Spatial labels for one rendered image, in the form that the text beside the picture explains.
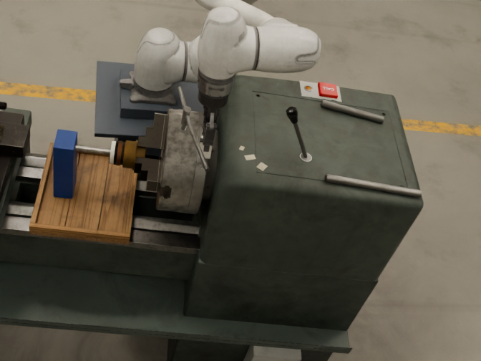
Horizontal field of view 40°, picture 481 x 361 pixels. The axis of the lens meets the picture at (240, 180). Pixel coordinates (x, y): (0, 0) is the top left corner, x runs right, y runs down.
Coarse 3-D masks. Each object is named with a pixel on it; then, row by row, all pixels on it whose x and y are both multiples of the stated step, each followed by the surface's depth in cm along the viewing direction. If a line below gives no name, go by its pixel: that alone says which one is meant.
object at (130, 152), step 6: (120, 144) 196; (126, 144) 196; (132, 144) 197; (120, 150) 195; (126, 150) 195; (132, 150) 196; (138, 150) 197; (144, 150) 198; (114, 156) 195; (120, 156) 195; (126, 156) 195; (132, 156) 196; (138, 156) 197; (144, 156) 197; (114, 162) 197; (120, 162) 197; (126, 162) 196; (132, 162) 196; (132, 168) 198
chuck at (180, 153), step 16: (176, 112) 194; (192, 112) 197; (176, 128) 189; (176, 144) 187; (192, 144) 188; (176, 160) 186; (192, 160) 187; (176, 176) 187; (192, 176) 187; (176, 192) 189; (160, 208) 197; (176, 208) 196
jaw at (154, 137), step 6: (156, 114) 197; (162, 114) 198; (156, 120) 197; (162, 120) 197; (156, 126) 197; (162, 126) 198; (150, 132) 197; (156, 132) 198; (162, 132) 198; (138, 138) 197; (144, 138) 197; (150, 138) 198; (156, 138) 198; (162, 138) 198; (138, 144) 197; (144, 144) 198; (150, 144) 198; (156, 144) 198; (162, 144) 198
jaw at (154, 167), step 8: (136, 160) 195; (144, 160) 196; (152, 160) 196; (160, 160) 197; (136, 168) 195; (144, 168) 193; (152, 168) 193; (160, 168) 194; (144, 176) 194; (152, 176) 191; (160, 176) 191; (152, 184) 190; (160, 184) 192; (160, 192) 190; (168, 192) 190
